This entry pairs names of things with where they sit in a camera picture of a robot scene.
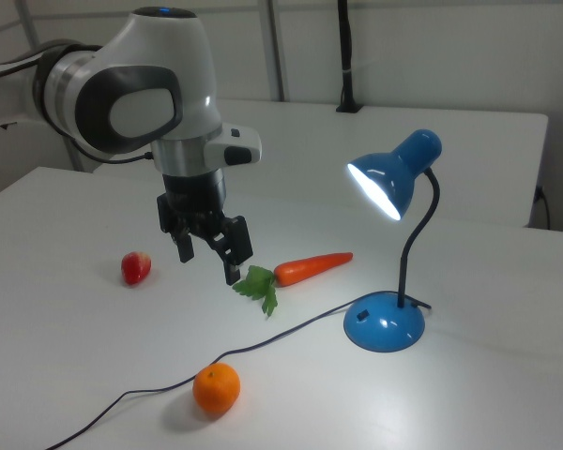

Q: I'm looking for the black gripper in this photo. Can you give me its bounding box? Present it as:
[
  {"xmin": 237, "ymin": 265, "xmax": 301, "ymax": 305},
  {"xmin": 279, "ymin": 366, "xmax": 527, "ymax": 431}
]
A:
[{"xmin": 157, "ymin": 171, "xmax": 255, "ymax": 286}]

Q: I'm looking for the blue gooseneck desk lamp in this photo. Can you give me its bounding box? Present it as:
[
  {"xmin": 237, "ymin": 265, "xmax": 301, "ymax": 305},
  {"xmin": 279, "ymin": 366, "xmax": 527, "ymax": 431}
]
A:
[{"xmin": 342, "ymin": 128, "xmax": 445, "ymax": 353}]

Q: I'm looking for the red toy strawberry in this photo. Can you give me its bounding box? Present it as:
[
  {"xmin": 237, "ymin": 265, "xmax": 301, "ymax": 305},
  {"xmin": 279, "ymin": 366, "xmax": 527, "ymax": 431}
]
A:
[{"xmin": 120, "ymin": 251, "xmax": 153, "ymax": 286}]

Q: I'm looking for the orange toy carrot with leaves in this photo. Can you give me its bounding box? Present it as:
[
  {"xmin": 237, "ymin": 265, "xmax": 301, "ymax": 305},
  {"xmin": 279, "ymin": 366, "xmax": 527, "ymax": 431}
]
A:
[{"xmin": 232, "ymin": 251, "xmax": 355, "ymax": 320}]

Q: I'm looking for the orange toy mandarin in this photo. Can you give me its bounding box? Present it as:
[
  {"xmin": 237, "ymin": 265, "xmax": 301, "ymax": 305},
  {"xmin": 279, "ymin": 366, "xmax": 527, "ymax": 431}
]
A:
[{"xmin": 191, "ymin": 362, "xmax": 241, "ymax": 416}]

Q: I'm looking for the black lamp power cord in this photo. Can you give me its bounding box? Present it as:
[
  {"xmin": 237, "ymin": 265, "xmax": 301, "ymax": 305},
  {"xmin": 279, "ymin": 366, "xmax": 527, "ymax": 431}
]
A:
[{"xmin": 41, "ymin": 298, "xmax": 434, "ymax": 440}]

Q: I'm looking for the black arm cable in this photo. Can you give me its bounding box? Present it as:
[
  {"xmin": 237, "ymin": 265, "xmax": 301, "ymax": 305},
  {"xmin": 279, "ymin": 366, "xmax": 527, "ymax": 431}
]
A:
[{"xmin": 51, "ymin": 121, "xmax": 155, "ymax": 166}]

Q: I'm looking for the grey partition post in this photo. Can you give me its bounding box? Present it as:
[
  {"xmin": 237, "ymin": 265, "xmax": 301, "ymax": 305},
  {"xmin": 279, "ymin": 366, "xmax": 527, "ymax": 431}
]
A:
[{"xmin": 261, "ymin": 0, "xmax": 290, "ymax": 102}]

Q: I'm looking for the black clamped camera pole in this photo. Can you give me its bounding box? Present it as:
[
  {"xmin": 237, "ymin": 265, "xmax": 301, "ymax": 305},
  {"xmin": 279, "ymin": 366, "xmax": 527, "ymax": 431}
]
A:
[{"xmin": 335, "ymin": 0, "xmax": 363, "ymax": 114}]

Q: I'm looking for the black wall plug cable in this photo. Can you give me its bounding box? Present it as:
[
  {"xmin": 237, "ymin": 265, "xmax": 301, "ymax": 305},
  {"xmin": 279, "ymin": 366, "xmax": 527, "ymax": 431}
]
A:
[{"xmin": 534, "ymin": 185, "xmax": 553, "ymax": 231}]

